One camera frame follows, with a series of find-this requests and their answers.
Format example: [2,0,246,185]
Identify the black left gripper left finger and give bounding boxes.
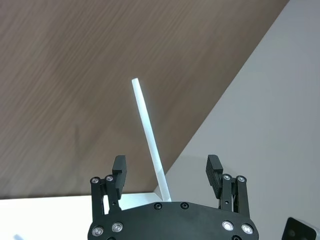
[90,155,128,224]

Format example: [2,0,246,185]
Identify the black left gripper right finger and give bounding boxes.
[204,154,251,219]

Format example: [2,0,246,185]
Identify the white table leg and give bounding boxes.
[131,77,173,203]

